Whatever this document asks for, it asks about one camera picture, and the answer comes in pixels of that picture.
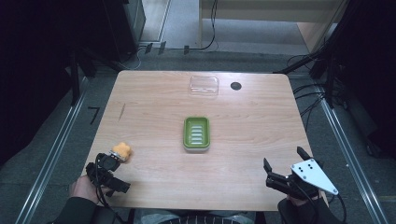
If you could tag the person's left hand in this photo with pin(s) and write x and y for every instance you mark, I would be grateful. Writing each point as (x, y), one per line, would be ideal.
(81, 188)

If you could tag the dark curtain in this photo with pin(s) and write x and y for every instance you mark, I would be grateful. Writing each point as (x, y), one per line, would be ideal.
(370, 62)
(34, 62)

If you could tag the green soap dish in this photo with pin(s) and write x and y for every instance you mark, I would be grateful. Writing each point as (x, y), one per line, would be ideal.
(196, 134)

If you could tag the clear plastic container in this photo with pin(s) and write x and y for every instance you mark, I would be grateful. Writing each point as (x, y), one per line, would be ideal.
(204, 85)

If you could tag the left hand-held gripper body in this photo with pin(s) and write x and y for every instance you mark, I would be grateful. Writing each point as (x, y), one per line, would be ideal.
(106, 177)

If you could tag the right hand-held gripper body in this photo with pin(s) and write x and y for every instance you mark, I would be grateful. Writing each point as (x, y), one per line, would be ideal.
(313, 175)

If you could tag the person's right hand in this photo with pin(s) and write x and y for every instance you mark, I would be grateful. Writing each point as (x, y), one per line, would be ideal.
(295, 203)

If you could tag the light wooden furniture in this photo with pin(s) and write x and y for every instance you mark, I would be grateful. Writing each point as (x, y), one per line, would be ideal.
(267, 9)

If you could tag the black cabinet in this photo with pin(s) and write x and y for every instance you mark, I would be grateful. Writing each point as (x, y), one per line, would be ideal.
(124, 28)

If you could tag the black round table grommet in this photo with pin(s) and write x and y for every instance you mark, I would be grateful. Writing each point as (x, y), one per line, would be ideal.
(236, 86)

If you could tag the black metal stand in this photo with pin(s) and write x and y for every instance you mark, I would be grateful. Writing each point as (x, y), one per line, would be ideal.
(75, 77)
(327, 68)

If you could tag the metal floor rail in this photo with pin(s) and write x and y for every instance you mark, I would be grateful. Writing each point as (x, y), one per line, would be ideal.
(53, 152)
(351, 158)

